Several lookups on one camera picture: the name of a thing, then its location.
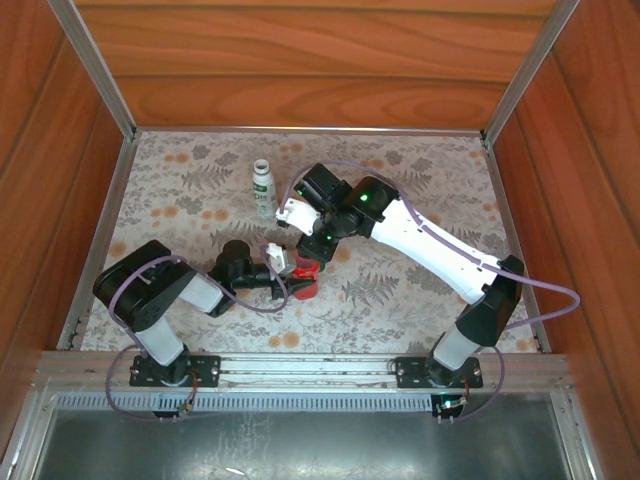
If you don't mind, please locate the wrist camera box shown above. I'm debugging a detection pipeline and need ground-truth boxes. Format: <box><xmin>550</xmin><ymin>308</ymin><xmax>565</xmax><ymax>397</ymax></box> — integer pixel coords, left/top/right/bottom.
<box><xmin>274</xmin><ymin>198</ymin><xmax>321</xmax><ymax>237</ymax></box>
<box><xmin>264</xmin><ymin>242</ymin><xmax>297</xmax><ymax>275</ymax></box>

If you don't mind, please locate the aluminium mounting rail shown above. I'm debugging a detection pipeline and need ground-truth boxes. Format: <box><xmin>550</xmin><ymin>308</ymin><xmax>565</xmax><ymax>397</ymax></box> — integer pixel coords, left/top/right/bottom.
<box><xmin>32</xmin><ymin>349</ymin><xmax>571</xmax><ymax>394</ymax></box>

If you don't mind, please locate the floral tablecloth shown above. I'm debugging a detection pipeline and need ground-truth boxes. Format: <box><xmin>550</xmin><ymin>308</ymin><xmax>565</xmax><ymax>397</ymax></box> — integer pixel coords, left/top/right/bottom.
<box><xmin>79</xmin><ymin>130</ymin><xmax>544</xmax><ymax>354</ymax></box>

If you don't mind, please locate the small green lit circuit board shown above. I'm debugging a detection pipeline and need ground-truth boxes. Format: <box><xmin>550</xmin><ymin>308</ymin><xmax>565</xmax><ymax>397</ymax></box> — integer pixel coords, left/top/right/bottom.
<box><xmin>433</xmin><ymin>394</ymin><xmax>469</xmax><ymax>425</ymax></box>

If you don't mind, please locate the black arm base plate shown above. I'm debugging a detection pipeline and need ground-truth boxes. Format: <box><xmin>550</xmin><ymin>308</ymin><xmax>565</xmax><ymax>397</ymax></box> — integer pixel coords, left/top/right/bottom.
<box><xmin>394</xmin><ymin>354</ymin><xmax>485</xmax><ymax>390</ymax></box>
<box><xmin>128</xmin><ymin>353</ymin><xmax>222</xmax><ymax>389</ymax></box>

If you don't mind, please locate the red plastic bottle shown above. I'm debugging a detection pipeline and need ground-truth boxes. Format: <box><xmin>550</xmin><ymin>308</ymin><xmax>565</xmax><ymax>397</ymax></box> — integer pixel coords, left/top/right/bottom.
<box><xmin>291</xmin><ymin>252</ymin><xmax>325</xmax><ymax>301</ymax></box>

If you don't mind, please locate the aluminium rear edge bar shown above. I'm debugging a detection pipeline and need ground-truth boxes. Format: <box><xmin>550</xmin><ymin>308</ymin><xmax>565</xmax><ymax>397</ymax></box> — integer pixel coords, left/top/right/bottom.
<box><xmin>133</xmin><ymin>125</ymin><xmax>485</xmax><ymax>137</ymax></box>

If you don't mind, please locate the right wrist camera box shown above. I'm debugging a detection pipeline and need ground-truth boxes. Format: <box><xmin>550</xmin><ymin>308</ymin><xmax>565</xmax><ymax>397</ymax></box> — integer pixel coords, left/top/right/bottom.
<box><xmin>274</xmin><ymin>198</ymin><xmax>321</xmax><ymax>237</ymax></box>

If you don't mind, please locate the aluminium side edge bar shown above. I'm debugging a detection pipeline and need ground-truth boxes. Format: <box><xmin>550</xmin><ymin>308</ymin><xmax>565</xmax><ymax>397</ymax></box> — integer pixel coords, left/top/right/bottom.
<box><xmin>480</xmin><ymin>137</ymin><xmax>551</xmax><ymax>354</ymax></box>
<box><xmin>57</xmin><ymin>133</ymin><xmax>139</xmax><ymax>351</ymax></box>

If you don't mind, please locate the white bottle green label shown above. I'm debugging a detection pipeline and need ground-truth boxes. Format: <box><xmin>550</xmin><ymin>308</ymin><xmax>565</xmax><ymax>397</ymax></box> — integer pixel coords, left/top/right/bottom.
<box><xmin>252</xmin><ymin>158</ymin><xmax>280</xmax><ymax>221</ymax></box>

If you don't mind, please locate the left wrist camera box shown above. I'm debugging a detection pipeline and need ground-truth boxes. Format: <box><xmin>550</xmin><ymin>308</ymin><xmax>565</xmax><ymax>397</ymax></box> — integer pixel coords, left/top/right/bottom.
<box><xmin>264</xmin><ymin>242</ymin><xmax>297</xmax><ymax>275</ymax></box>

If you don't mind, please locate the red black wire connector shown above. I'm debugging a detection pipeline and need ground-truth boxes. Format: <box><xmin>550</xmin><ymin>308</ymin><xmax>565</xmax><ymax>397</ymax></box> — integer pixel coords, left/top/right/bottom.
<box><xmin>175</xmin><ymin>367</ymin><xmax>202</xmax><ymax>417</ymax></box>

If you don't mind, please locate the grey metal sheet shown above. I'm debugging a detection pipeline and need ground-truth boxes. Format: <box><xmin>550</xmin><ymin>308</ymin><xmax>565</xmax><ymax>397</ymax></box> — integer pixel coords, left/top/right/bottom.
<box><xmin>34</xmin><ymin>394</ymin><xmax>571</xmax><ymax>480</ymax></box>

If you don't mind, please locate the grey slotted cable duct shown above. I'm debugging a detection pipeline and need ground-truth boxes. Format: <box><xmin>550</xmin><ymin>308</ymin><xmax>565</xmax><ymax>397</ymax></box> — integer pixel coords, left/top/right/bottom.
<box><xmin>54</xmin><ymin>392</ymin><xmax>436</xmax><ymax>414</ymax></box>

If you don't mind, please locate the aluminium corner post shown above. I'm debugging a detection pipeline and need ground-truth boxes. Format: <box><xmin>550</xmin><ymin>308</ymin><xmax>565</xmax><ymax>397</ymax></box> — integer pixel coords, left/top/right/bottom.
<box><xmin>47</xmin><ymin>0</ymin><xmax>139</xmax><ymax>141</ymax></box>
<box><xmin>482</xmin><ymin>0</ymin><xmax>584</xmax><ymax>144</ymax></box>

